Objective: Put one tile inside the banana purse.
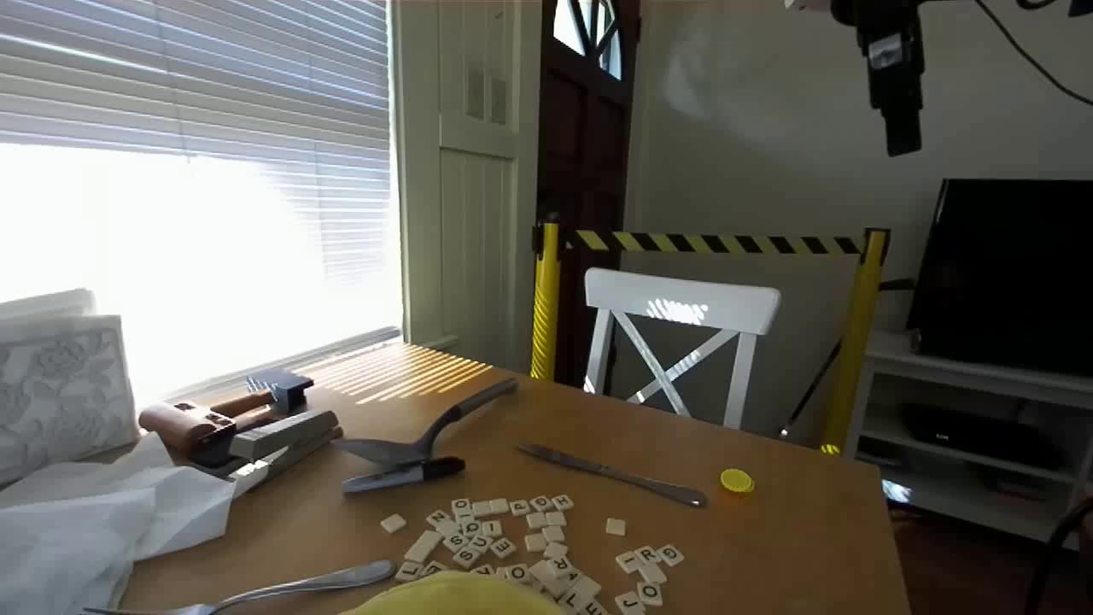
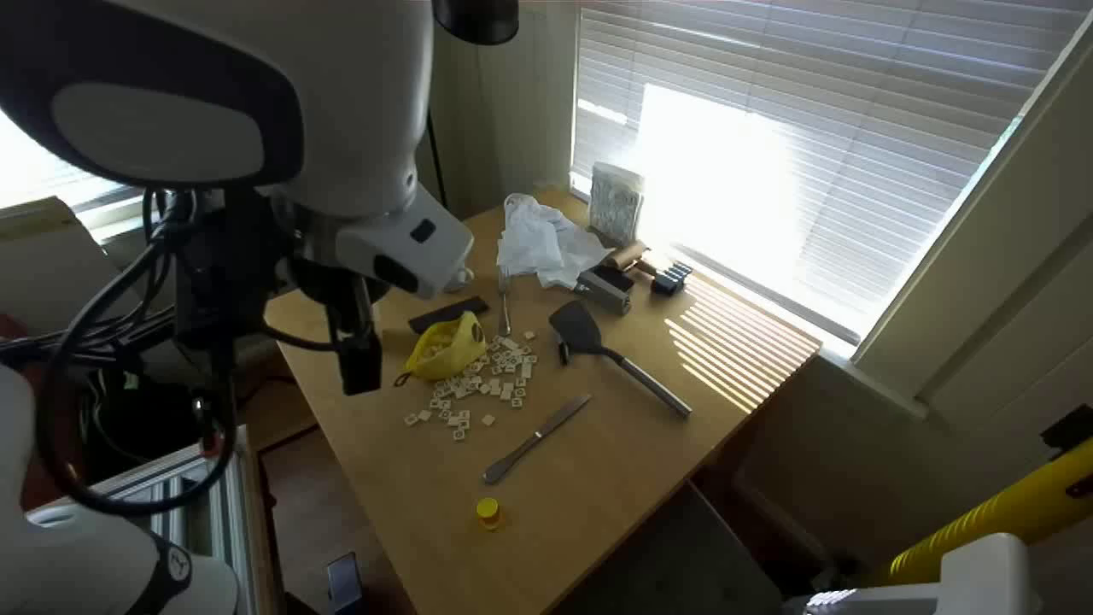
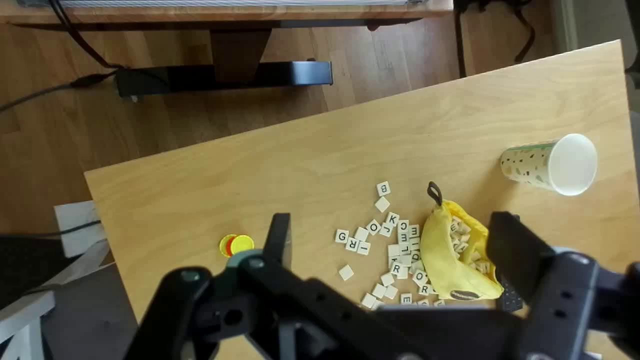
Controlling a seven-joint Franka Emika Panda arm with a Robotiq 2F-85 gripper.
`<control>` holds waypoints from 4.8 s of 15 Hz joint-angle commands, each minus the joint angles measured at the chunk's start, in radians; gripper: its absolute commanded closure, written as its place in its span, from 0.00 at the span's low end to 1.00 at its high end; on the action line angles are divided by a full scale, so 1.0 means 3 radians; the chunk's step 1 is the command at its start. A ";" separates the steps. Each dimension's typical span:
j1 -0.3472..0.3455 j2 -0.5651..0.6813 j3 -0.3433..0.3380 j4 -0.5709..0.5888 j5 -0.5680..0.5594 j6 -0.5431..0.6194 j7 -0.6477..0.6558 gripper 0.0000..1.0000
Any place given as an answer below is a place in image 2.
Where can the grey stapler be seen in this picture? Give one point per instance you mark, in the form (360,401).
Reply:
(591,286)

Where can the crumpled white plastic bag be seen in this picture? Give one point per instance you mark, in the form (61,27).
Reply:
(540,240)

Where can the black spatula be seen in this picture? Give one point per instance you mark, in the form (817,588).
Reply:
(582,337)

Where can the yellow banana purse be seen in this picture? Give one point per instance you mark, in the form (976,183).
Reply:
(446,349)

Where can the small yellow bottle cap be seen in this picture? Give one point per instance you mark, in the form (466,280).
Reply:
(488,511)

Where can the brown wooden handle tool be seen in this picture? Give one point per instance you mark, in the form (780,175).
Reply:
(632,256)

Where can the black ceiling lamp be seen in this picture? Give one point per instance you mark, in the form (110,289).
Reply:
(481,23)

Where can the white window blinds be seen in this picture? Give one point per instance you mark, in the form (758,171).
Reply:
(809,148)

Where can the small black blue device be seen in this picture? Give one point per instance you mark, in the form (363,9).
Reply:
(672,280)

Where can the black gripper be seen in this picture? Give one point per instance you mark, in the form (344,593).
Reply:
(351,322)

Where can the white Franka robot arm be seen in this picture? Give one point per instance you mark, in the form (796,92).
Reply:
(279,137)

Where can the yellow black barrier post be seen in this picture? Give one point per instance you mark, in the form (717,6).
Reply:
(1035,508)

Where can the black flat card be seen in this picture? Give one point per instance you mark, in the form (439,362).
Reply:
(448,312)

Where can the silver table knife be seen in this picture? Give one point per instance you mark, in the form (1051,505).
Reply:
(506,464)

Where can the pile of white letter tiles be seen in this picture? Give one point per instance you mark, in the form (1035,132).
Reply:
(503,377)

